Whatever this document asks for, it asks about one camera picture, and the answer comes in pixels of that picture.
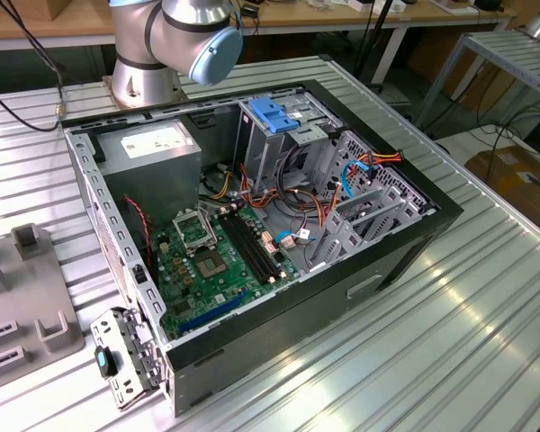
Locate green motherboard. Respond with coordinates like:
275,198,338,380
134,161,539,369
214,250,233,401
150,204,305,341

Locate short light blue wire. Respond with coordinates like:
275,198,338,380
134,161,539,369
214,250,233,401
272,229,299,248

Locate grey parts rack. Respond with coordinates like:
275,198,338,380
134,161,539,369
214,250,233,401
0,223,86,383

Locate blue drive bay latch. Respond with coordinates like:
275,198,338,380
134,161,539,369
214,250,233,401
247,97,301,135

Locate long blue SATA wire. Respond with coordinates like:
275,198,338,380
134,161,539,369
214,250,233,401
340,157,375,200

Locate metal socket cover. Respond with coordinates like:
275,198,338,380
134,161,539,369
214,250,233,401
171,209,218,256

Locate grey power supply unit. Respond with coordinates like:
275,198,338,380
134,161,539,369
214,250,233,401
94,119,203,221

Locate black RAM slot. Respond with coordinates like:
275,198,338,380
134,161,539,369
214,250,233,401
229,211,280,280
219,215,271,285
235,210,284,277
224,213,275,284

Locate wooden desk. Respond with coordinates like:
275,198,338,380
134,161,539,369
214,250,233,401
0,0,517,51

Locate grey metal disk bay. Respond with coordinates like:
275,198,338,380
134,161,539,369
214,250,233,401
305,129,438,276

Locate black latch with blue button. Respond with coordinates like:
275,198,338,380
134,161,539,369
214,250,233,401
93,345,119,380

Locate black cable bundle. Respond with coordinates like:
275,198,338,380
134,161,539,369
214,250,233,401
276,142,328,206

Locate blue expansion slot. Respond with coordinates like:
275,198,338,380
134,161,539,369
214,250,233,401
178,290,249,335

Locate open black PC case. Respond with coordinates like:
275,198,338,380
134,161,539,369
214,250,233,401
60,78,464,418

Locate grey expansion bracket plate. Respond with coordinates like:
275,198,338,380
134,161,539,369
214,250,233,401
89,305,171,413

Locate beige board power socket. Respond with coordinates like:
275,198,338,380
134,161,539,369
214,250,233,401
260,231,278,257

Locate coloured power wire bundle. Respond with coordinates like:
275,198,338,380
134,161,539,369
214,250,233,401
197,159,343,235

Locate orange red disk power wire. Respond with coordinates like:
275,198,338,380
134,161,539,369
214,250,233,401
349,150,404,177

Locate cardboard box with label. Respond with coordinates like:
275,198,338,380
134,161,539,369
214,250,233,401
465,146,540,209

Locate grey optical drive bay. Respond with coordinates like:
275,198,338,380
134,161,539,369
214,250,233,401
232,87,341,193

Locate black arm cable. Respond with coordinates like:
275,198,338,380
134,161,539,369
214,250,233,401
0,0,68,134

